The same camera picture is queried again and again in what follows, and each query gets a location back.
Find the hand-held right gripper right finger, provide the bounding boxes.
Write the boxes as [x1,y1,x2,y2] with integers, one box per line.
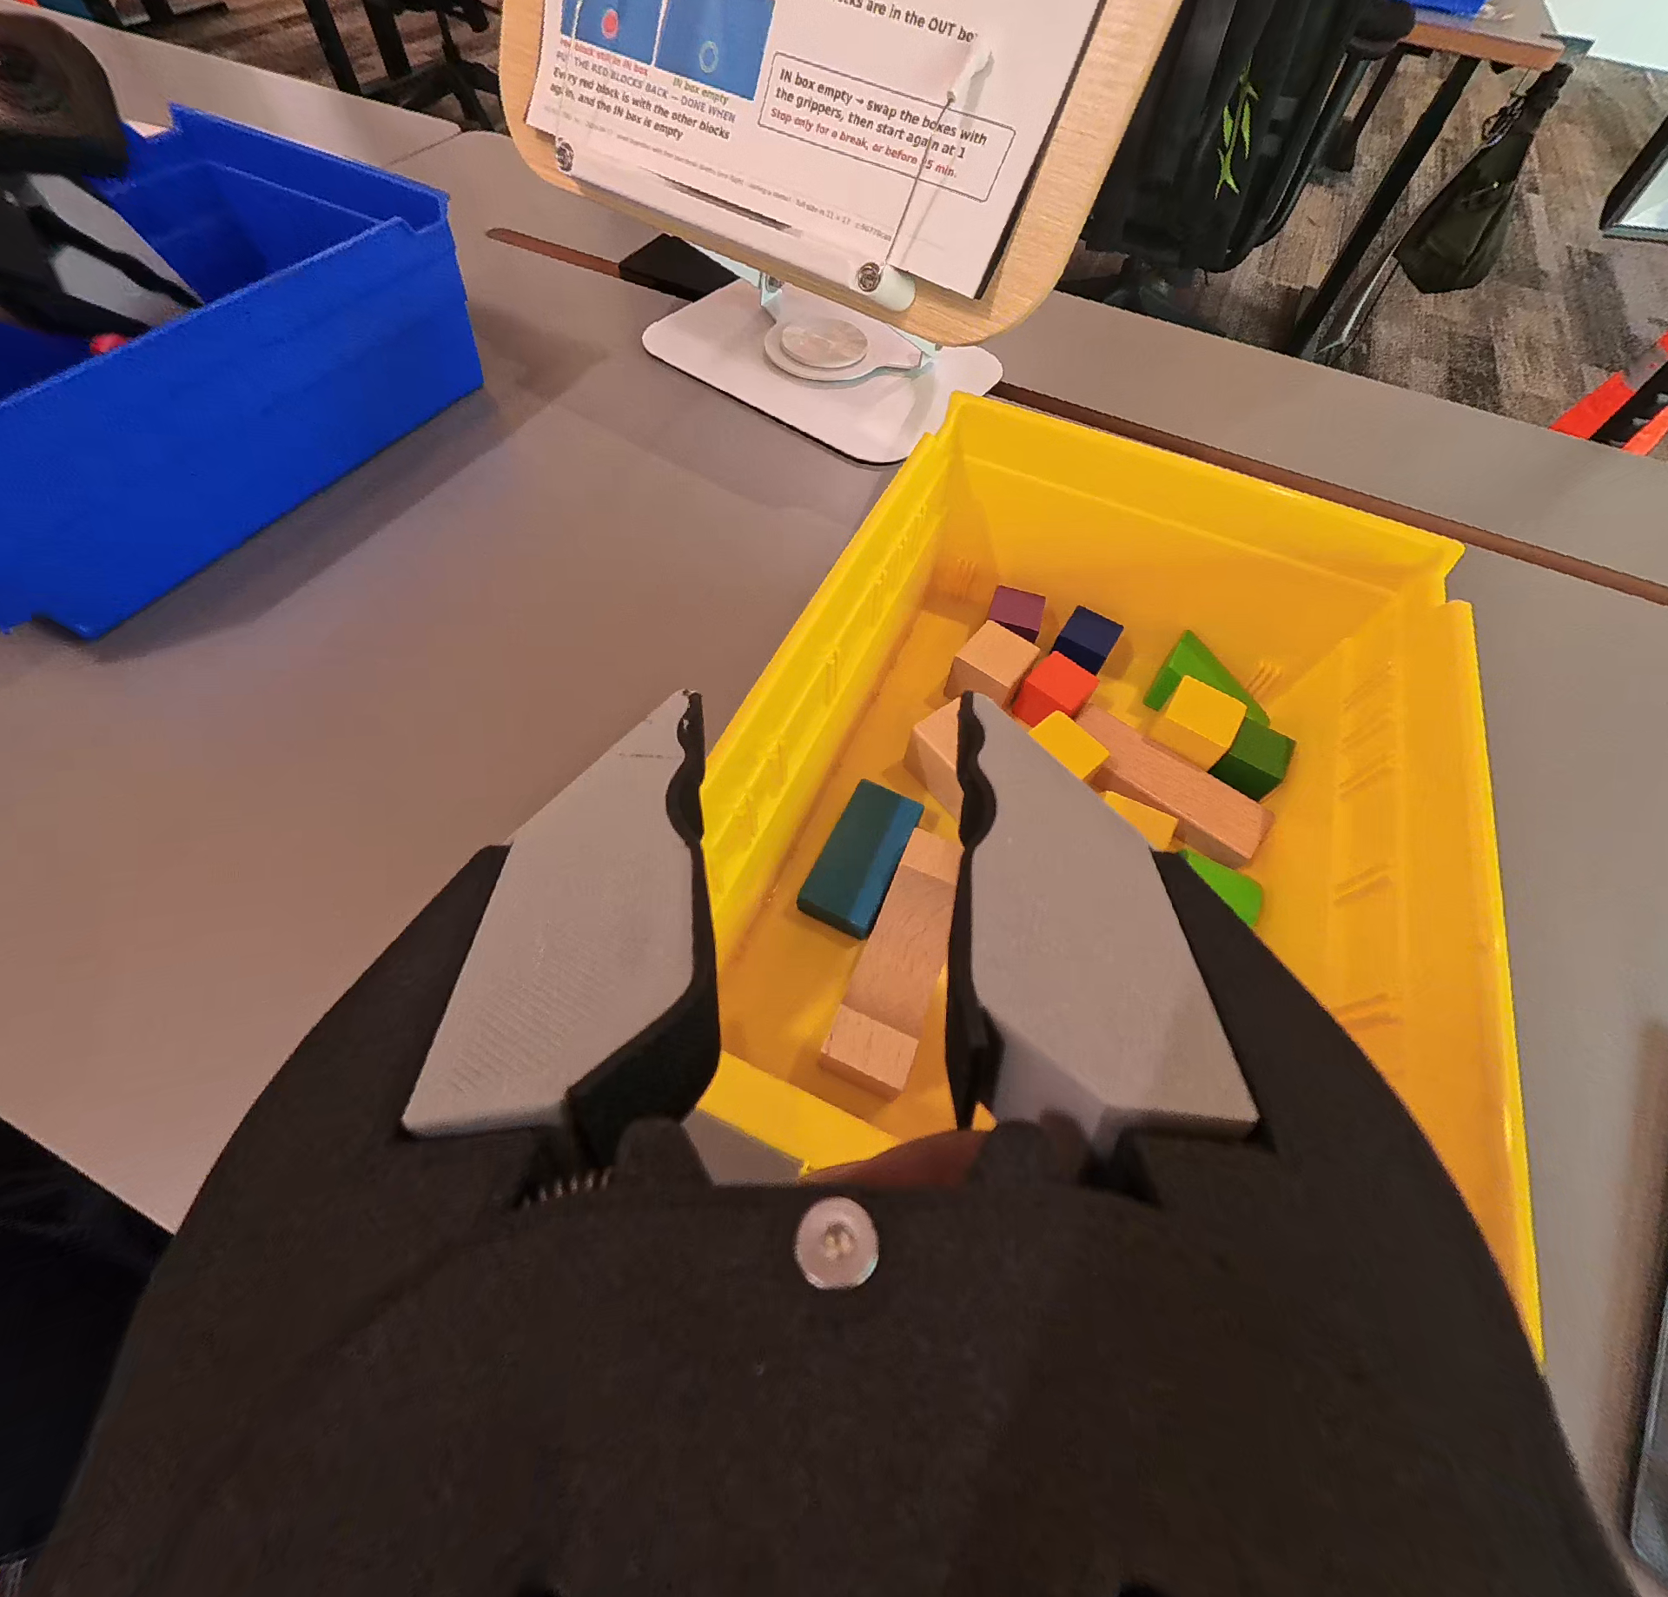
[943,694,1262,1161]

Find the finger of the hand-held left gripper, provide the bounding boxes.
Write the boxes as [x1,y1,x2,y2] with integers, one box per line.
[24,171,206,323]

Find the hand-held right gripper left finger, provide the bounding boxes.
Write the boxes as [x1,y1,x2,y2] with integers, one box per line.
[402,690,724,1157]

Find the blue plastic bin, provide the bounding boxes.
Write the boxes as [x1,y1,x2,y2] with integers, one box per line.
[0,104,485,642]

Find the yellow plastic bin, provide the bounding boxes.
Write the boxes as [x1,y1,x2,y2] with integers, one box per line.
[694,390,1548,1366]

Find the person's right hand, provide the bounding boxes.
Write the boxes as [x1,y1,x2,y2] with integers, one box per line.
[839,1126,994,1189]

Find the pile of coloured wooden blocks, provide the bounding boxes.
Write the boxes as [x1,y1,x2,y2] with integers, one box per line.
[794,582,1299,1100]

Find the black office chair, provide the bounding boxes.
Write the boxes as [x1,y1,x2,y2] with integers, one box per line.
[310,0,510,128]

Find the white stand base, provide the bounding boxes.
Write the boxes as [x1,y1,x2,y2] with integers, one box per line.
[640,281,1007,467]

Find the printed instruction sheet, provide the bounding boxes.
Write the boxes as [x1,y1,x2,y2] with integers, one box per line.
[525,0,1137,301]

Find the orange traffic cone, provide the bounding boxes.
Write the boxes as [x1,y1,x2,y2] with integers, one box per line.
[1548,329,1668,459]

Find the instruction sheet on stand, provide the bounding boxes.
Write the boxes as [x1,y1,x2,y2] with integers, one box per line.
[498,0,1215,349]

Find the black hanging bag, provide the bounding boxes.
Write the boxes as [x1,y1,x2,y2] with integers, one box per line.
[1392,63,1576,297]

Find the hanging black jackets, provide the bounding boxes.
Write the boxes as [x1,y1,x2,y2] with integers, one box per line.
[1079,0,1414,277]

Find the grey framed panel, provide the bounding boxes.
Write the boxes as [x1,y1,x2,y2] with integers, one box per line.
[1597,121,1668,245]

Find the wooden table with black legs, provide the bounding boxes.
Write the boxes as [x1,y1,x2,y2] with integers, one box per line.
[1290,9,1593,361]

